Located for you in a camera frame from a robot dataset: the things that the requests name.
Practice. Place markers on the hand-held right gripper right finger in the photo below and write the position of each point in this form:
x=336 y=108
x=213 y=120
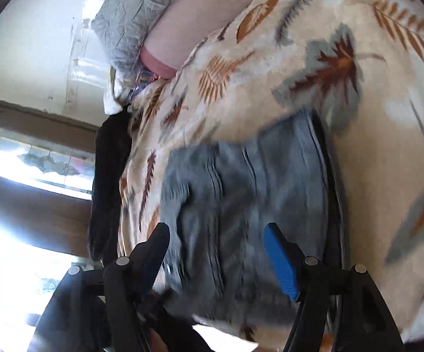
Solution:
x=281 y=260

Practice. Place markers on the colourful printed packet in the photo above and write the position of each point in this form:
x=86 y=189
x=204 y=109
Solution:
x=144 y=79

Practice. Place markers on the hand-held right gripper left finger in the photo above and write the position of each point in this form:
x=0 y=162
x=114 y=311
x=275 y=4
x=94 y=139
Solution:
x=153 y=253

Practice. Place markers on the leaf print blanket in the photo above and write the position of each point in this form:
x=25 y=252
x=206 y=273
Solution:
x=307 y=25

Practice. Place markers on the white crumpled cloth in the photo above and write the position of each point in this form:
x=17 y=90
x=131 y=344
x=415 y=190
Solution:
x=114 y=97

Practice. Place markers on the black garment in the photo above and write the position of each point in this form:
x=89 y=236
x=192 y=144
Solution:
x=109 y=161

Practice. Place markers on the stained glass window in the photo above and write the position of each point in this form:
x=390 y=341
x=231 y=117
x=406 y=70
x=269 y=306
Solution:
x=32 y=157

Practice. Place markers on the blue denim pants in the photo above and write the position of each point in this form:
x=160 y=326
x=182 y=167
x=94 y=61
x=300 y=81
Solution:
x=234 y=198

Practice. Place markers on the grey quilted pillow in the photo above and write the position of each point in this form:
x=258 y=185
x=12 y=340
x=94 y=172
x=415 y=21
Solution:
x=131 y=14

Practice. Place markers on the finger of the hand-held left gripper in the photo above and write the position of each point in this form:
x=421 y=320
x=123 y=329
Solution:
x=182 y=330

